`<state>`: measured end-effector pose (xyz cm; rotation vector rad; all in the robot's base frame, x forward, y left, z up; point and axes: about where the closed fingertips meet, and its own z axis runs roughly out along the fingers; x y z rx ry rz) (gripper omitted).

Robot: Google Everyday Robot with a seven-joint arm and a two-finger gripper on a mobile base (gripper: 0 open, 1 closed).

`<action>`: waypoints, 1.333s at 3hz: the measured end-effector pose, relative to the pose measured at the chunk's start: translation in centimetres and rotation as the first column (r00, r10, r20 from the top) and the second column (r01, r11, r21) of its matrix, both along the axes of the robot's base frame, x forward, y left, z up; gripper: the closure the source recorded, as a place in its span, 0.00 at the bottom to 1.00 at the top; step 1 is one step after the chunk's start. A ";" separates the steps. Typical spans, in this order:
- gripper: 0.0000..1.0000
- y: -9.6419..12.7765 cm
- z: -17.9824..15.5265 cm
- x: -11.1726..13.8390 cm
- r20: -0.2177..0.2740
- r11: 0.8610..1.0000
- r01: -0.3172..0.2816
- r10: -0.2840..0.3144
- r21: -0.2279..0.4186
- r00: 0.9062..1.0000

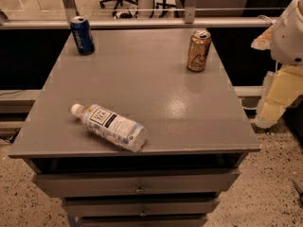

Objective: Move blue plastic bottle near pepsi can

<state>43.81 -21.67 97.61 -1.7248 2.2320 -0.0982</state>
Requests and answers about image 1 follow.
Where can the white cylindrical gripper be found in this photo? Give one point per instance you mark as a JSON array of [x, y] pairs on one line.
[[288, 38]]

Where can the clear plastic tea bottle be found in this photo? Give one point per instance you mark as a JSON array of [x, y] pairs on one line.
[[117, 129]]

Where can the gold soda can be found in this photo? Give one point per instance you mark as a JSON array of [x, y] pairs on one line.
[[198, 50]]

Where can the blue pepsi can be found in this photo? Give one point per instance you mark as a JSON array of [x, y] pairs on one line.
[[82, 35]]

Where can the metal window railing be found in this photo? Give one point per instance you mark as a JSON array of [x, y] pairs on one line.
[[57, 14]]

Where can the grey drawer cabinet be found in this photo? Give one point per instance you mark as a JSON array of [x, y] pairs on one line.
[[193, 120]]

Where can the top grey drawer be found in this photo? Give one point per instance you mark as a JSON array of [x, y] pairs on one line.
[[136, 183]]

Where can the grey drawer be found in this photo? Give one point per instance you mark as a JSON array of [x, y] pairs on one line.
[[136, 183], [150, 221], [147, 206]]

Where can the bottom grey drawer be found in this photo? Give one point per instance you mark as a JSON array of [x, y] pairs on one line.
[[150, 221]]

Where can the middle grey drawer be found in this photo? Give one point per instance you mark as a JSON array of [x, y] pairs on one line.
[[147, 206]]

